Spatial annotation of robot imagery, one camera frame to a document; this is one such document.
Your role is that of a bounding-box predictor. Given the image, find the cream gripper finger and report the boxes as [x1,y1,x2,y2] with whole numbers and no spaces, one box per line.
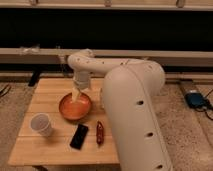
[72,88,81,102]

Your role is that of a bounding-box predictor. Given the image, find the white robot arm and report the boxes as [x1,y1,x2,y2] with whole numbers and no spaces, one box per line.
[67,49,173,171]

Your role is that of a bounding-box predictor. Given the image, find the white paper cup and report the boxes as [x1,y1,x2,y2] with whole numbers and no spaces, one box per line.
[30,113,53,137]

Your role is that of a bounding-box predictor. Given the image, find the blue power adapter box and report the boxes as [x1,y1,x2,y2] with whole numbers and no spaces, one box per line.
[185,93,206,108]

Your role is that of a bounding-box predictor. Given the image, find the black smartphone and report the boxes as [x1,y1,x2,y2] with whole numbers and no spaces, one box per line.
[70,124,89,150]

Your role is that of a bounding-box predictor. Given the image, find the black cable on left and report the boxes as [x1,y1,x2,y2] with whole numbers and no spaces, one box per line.
[0,83,12,98]

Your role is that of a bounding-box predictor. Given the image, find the orange ceramic bowl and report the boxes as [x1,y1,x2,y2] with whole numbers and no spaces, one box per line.
[59,93,92,120]

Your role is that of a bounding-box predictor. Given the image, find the wooden table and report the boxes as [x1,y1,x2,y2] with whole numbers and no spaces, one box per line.
[8,78,120,171]

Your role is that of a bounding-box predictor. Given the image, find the black cable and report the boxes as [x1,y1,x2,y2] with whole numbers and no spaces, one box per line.
[196,88,213,121]
[0,83,12,98]

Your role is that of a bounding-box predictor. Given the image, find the black cable on right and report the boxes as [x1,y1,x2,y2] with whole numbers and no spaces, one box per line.
[196,88,213,121]

